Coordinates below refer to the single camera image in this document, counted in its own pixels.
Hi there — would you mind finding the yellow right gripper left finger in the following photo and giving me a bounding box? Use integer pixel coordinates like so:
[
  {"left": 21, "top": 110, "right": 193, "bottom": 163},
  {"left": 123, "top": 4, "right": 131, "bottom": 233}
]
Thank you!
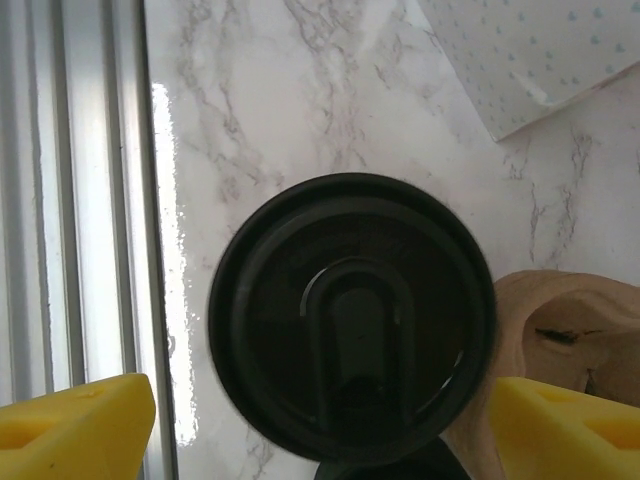
[{"left": 0, "top": 372, "right": 157, "bottom": 480}]

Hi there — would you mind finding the white heart-print paper bag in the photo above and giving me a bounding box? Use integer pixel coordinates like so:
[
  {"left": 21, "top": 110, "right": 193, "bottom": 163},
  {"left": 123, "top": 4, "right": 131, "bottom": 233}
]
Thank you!
[{"left": 409, "top": 0, "right": 640, "bottom": 144}]

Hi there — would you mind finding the aluminium table edge rail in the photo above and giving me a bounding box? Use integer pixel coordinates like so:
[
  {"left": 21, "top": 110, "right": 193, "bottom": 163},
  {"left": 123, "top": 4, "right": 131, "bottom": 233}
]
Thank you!
[{"left": 0, "top": 0, "right": 179, "bottom": 480}]

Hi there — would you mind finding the black plastic cup lid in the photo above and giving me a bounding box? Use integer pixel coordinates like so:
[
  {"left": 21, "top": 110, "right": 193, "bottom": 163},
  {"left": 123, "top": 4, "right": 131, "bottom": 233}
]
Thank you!
[
  {"left": 313, "top": 439, "right": 469, "bottom": 480},
  {"left": 207, "top": 172, "right": 499, "bottom": 464}
]

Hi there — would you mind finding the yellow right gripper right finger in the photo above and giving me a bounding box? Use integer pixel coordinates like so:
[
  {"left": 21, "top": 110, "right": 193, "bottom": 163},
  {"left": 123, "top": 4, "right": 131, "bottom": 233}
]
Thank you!
[{"left": 492, "top": 376, "right": 640, "bottom": 480}]

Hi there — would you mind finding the brown pulp cup carrier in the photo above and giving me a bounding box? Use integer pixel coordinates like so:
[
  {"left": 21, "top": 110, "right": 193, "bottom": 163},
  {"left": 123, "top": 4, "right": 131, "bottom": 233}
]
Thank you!
[{"left": 442, "top": 268, "right": 640, "bottom": 480}]

